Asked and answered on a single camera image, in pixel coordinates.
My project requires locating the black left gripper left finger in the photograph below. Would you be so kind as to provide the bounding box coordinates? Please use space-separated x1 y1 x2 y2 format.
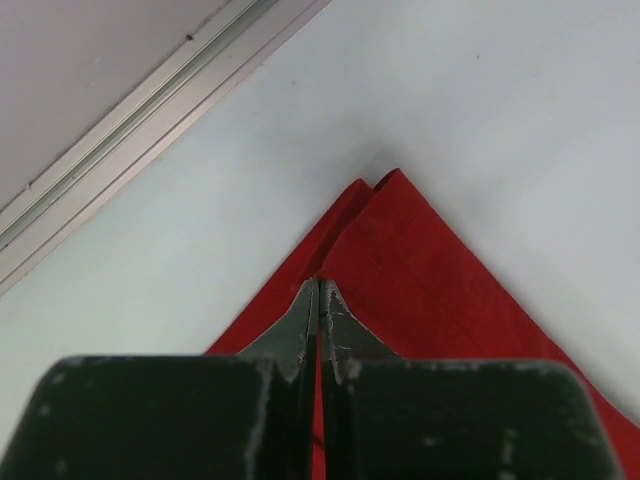
1 280 319 479

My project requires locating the aluminium wall corner profile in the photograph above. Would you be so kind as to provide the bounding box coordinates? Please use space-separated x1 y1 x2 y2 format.
1 1 327 292

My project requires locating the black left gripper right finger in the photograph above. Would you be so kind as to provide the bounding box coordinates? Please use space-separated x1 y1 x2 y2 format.
319 281 624 479

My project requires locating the red t shirt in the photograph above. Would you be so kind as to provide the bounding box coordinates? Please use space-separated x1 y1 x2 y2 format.
212 170 639 479

